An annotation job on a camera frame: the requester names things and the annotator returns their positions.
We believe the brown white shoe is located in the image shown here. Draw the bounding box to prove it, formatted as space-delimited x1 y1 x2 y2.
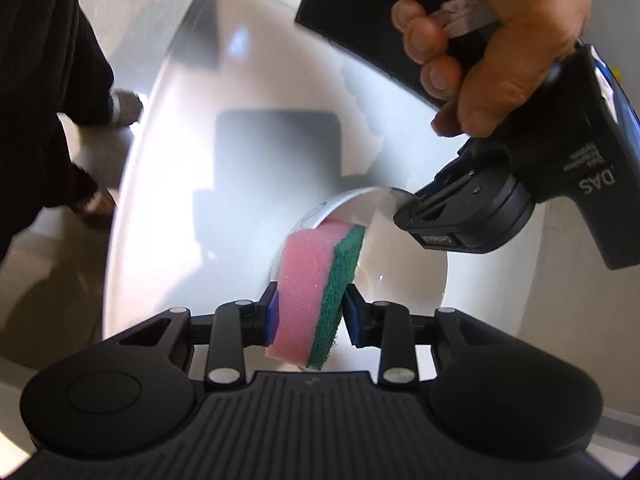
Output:
73 188 118 218

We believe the pink green scrub sponge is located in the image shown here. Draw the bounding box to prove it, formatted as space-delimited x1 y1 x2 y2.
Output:
266 219 366 370

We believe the person's left hand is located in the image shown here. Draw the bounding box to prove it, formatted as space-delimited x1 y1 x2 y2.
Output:
392 0 592 138

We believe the white ceramic bowl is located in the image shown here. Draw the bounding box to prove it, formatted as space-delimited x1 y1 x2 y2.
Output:
271 186 448 374

